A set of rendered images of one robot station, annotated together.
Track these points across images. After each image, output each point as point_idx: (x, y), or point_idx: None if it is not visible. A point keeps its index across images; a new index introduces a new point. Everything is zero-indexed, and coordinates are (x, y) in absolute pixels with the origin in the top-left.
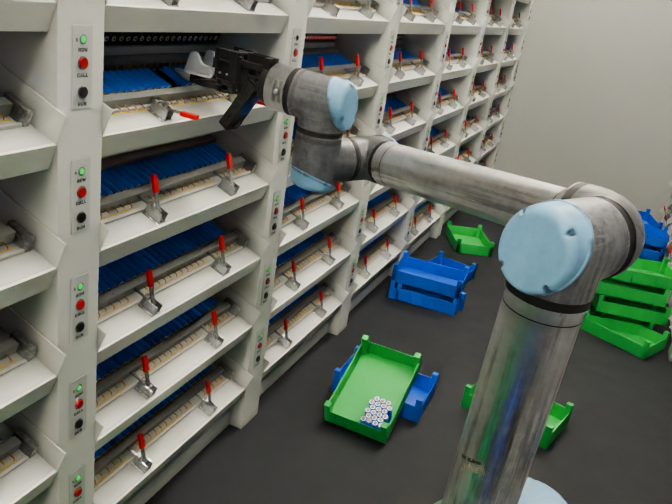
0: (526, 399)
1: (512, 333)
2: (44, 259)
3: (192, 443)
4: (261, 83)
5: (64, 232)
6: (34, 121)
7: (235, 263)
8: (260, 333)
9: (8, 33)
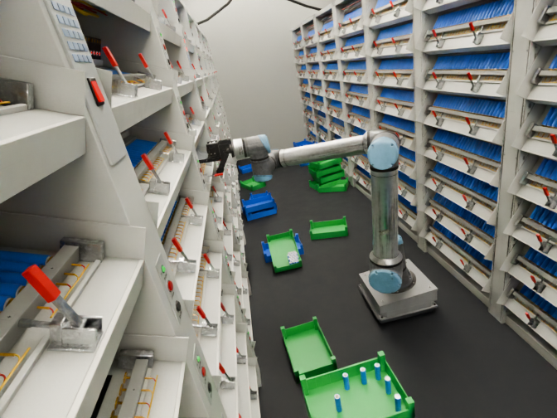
0: (394, 201)
1: (383, 183)
2: (215, 252)
3: None
4: (232, 150)
5: (218, 238)
6: (194, 201)
7: (228, 229)
8: (241, 253)
9: None
